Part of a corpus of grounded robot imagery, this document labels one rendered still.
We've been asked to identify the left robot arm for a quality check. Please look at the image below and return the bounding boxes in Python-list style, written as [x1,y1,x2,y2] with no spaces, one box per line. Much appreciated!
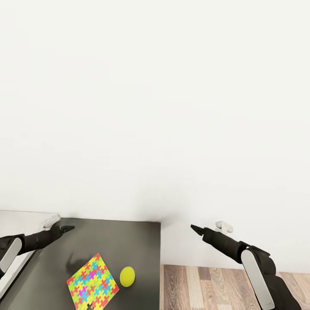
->
[0,215,75,280]

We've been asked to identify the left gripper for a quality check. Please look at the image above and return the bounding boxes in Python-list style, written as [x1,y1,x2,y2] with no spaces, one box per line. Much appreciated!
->
[34,226,75,250]

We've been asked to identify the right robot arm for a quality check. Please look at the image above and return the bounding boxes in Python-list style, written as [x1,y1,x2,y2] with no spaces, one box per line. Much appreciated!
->
[191,221,302,310]

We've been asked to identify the tennis ball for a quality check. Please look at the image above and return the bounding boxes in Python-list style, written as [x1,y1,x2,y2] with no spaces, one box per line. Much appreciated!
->
[120,267,135,287]

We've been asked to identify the jigsaw puzzle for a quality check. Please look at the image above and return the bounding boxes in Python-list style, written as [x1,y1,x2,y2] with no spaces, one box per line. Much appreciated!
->
[67,254,119,310]

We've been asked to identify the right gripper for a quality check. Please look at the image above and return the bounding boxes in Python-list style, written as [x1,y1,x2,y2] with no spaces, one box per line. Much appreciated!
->
[191,225,231,255]

